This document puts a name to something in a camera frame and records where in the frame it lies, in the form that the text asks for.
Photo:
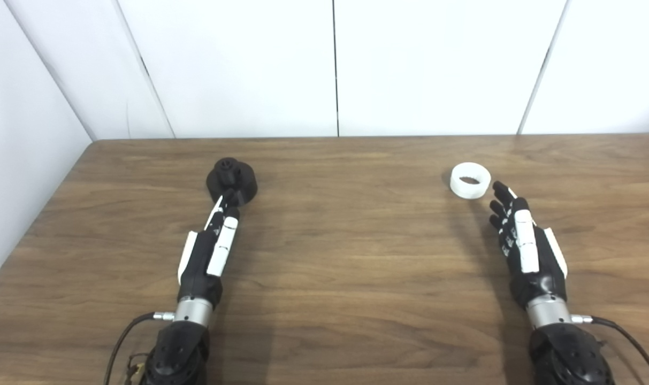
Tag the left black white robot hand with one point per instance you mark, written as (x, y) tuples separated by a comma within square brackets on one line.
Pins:
[(201, 267)]

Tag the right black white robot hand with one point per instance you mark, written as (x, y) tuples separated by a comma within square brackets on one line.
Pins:
[(541, 275)]

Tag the round black plastic part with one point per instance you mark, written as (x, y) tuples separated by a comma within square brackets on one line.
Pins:
[(245, 179)]

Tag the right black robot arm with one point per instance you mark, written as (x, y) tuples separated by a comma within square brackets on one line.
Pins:
[(567, 355)]

